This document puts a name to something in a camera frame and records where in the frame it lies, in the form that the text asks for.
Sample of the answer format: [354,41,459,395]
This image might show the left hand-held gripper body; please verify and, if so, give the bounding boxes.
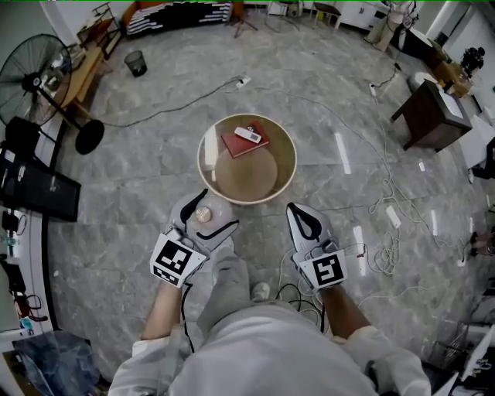
[149,226,212,289]

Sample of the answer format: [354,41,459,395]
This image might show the round glass table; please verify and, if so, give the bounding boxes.
[196,113,298,206]

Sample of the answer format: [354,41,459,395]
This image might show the person's light grey trousers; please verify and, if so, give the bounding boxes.
[195,235,252,337]

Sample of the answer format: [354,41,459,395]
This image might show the black equipment case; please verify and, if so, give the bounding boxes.
[0,115,82,224]

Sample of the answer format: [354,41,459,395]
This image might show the white remote control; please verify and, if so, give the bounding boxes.
[234,125,263,144]

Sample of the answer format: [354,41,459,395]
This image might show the light wooden bench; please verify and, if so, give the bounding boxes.
[57,46,106,113]

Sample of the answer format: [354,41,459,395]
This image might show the person's white top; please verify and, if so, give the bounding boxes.
[110,305,432,396]

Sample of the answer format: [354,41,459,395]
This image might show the person's right forearm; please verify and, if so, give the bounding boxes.
[319,285,372,341]

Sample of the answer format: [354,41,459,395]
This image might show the white rounded appliance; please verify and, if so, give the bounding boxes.
[408,71,438,94]

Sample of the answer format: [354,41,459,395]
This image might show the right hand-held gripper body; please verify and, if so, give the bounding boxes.
[292,235,347,293]

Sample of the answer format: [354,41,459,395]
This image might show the black standing fan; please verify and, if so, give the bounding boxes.
[0,33,105,155]

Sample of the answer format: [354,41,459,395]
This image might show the dark wooden side table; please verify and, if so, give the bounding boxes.
[390,79,473,152]

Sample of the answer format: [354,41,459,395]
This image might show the metal wire basket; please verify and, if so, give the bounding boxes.
[429,320,471,369]

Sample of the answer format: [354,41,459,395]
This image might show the person's left forearm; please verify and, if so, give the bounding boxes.
[141,280,186,341]

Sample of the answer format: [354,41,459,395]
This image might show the long white floor cable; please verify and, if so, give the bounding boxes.
[227,87,471,268]

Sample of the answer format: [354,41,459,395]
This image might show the grey floor cable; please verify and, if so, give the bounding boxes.
[102,76,243,128]

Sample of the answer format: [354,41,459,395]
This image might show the person's white shoe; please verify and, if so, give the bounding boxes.
[250,282,271,303]

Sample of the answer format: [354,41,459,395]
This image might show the coiled white cable bundle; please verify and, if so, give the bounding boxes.
[365,227,401,276]

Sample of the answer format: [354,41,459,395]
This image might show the red book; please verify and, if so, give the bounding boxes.
[220,121,271,159]

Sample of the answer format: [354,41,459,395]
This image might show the wooden tripod stand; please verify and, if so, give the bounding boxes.
[230,0,259,39]

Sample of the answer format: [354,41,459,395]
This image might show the black and white striped sofa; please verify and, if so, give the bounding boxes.
[121,0,233,38]

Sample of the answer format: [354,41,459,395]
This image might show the black mesh waste bin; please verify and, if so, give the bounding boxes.
[124,49,149,77]

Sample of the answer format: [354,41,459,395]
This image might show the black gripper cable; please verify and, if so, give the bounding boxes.
[180,283,196,353]

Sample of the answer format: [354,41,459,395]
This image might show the blue plastic bag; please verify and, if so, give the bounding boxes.
[11,330,102,396]

